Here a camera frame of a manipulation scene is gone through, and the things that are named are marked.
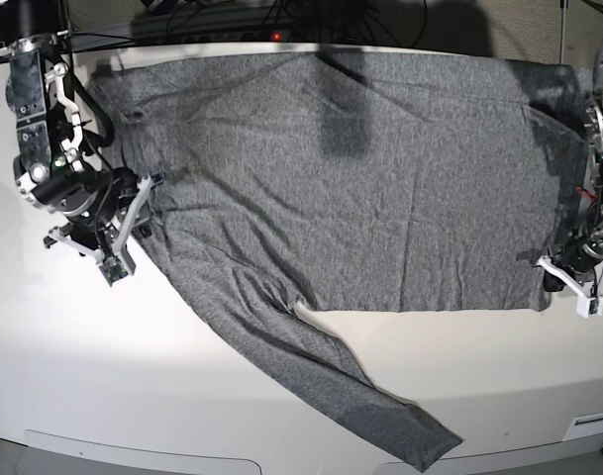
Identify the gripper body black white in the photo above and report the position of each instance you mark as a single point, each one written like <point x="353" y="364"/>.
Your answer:
<point x="580" y="253"/>
<point x="90" y="200"/>

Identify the black power strip red light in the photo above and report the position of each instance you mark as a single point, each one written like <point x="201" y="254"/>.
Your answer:
<point x="247" y="36"/>

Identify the grey long-sleeve T-shirt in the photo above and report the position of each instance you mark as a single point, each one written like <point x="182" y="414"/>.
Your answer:
<point x="385" y="182"/>

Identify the robot arm black silver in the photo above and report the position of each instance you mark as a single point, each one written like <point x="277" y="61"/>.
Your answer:
<point x="59" y="125"/>
<point x="566" y="106"/>

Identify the thin metal stand pole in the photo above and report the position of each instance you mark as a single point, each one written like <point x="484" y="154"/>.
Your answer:
<point x="563" y="6"/>

